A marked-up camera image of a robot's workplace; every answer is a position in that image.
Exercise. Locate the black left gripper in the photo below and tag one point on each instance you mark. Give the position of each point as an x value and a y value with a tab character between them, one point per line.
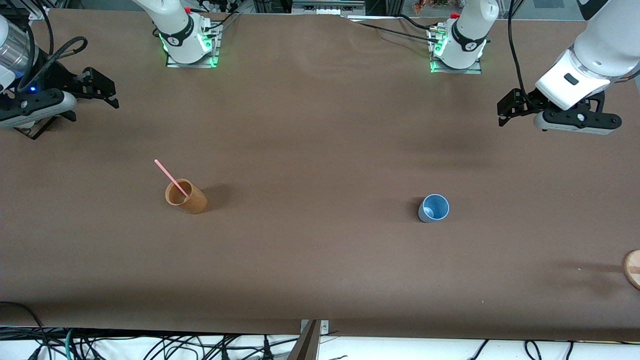
526	100

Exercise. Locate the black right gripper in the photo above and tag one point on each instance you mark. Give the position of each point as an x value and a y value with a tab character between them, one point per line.
64	80

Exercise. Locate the pink straw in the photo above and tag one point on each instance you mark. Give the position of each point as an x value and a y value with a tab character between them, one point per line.
170	175

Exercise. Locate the blue cup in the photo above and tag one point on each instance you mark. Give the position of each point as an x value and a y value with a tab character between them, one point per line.
434	209

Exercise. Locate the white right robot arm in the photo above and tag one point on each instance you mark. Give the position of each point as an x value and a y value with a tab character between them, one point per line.
175	25

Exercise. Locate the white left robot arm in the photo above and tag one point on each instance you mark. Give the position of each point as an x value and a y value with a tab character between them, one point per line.
595	50

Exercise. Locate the black cup rack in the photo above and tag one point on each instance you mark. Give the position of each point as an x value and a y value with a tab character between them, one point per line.
35	129

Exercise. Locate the brown wooden cup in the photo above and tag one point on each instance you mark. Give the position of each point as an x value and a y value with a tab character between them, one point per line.
192	200

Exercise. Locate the round wooden disc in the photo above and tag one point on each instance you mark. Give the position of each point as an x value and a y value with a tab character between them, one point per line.
634	269

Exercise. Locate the grey background device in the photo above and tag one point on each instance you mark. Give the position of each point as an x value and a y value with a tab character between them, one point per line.
317	6

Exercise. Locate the dark angled bar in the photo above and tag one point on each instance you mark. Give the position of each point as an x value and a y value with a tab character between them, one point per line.
305	345

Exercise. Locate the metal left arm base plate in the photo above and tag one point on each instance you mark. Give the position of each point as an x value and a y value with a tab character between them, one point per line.
455	70

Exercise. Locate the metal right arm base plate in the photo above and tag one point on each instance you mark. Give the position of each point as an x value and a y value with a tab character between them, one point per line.
192	62

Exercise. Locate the metal table bracket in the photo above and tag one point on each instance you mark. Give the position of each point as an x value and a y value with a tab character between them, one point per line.
325	327

